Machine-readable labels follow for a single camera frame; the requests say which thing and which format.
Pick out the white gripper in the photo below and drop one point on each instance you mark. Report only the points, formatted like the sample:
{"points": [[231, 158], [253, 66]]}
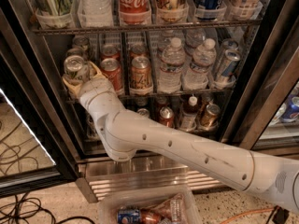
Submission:
{"points": [[91, 90]]}

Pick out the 7up can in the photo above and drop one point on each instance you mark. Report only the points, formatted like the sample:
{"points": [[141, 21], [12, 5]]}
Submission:
{"points": [[81, 41], [76, 51], [76, 69]]}

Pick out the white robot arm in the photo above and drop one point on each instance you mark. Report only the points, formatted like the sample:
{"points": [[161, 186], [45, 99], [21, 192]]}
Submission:
{"points": [[123, 132]]}

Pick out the front red coca-cola can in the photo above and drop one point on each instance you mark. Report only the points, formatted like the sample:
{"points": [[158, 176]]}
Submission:
{"points": [[111, 68]]}

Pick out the red coca-cola can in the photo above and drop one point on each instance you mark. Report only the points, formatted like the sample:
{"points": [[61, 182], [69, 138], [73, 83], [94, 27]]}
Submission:
{"points": [[109, 51], [111, 68]]}

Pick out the rear red coca-cola can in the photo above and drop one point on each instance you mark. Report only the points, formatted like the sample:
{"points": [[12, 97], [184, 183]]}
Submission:
{"points": [[109, 51]]}

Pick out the front orange soda can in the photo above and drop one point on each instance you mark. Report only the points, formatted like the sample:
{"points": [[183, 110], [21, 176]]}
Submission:
{"points": [[141, 73]]}

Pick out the orange soda can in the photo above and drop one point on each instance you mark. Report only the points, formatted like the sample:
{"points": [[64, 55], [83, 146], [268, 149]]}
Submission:
{"points": [[138, 50], [141, 73]]}

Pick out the rear orange soda can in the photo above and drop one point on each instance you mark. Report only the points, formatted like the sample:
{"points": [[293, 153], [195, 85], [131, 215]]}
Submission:
{"points": [[138, 50]]}

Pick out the bottom shelf pepsi can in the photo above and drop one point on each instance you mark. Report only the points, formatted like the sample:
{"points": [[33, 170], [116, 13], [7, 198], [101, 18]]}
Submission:
{"points": [[143, 112]]}

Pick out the top shelf clear water bottle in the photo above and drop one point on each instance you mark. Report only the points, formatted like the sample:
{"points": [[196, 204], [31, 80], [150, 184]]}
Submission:
{"points": [[95, 13]]}

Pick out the bottom shelf red can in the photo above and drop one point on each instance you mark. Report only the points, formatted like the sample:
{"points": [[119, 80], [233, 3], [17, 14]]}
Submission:
{"points": [[166, 116]]}

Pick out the top shelf coca-cola bottle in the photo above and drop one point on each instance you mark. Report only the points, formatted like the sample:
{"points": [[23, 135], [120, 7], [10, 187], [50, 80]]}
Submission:
{"points": [[132, 10]]}

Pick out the open glass fridge door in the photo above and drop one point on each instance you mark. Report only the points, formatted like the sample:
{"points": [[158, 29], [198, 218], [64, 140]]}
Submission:
{"points": [[30, 158]]}

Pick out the steel fridge base grille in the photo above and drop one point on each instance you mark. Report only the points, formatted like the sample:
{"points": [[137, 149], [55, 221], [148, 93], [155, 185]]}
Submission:
{"points": [[124, 178]]}

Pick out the bottom shelf small brown bottle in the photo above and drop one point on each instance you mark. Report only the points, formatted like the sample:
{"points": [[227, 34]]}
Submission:
{"points": [[188, 113]]}

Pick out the top shelf orange can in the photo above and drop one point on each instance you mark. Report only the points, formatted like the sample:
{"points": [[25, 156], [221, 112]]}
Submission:
{"points": [[171, 10]]}

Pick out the shelf orange can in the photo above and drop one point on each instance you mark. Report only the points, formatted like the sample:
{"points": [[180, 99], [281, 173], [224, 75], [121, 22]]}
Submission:
{"points": [[210, 116], [171, 10]]}

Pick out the bottom shelf orange can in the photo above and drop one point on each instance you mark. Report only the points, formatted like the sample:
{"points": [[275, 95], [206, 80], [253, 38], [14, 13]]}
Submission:
{"points": [[210, 116]]}

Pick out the pepsi can in bin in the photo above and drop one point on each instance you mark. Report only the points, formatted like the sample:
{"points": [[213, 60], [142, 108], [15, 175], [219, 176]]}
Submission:
{"points": [[129, 216]]}

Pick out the rear slim silver blue can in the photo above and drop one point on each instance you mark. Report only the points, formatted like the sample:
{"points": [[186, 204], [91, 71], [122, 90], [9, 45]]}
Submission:
{"points": [[228, 43]]}

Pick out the slim silver blue can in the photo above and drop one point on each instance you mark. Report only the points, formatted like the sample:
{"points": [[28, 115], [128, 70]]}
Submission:
{"points": [[227, 66], [228, 43]]}

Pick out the front slim silver blue can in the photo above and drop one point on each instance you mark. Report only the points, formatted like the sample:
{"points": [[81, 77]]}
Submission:
{"points": [[227, 66]]}

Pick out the pepsi can behind right door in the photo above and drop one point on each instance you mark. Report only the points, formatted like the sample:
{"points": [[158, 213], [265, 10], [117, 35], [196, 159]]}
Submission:
{"points": [[292, 110]]}

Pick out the rear left water bottle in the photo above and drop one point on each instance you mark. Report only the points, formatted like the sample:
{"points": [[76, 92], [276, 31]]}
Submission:
{"points": [[164, 40]]}

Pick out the front left water bottle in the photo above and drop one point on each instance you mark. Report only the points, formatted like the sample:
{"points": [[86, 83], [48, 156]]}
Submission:
{"points": [[171, 67]]}

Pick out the front right water bottle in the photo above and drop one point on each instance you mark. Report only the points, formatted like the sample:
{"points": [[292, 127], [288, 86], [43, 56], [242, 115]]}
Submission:
{"points": [[203, 58]]}

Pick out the rear right water bottle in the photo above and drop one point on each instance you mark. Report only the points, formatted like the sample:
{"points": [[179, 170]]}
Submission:
{"points": [[193, 39]]}

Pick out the clear plastic bin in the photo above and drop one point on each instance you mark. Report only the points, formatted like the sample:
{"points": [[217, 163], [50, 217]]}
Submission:
{"points": [[140, 198]]}

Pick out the plastic bottle in bin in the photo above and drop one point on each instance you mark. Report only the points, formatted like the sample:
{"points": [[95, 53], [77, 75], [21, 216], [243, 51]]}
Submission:
{"points": [[170, 211]]}

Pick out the black power plug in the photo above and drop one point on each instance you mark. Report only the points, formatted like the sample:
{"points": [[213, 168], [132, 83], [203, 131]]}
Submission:
{"points": [[281, 216]]}

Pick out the middle wire shelf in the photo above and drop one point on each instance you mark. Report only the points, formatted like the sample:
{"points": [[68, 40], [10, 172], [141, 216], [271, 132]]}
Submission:
{"points": [[220, 96]]}

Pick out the wire shelf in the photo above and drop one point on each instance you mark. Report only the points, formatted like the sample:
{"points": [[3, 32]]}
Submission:
{"points": [[144, 28], [220, 96]]}

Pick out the upper wire shelf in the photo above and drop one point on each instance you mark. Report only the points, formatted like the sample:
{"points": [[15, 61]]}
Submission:
{"points": [[144, 28]]}

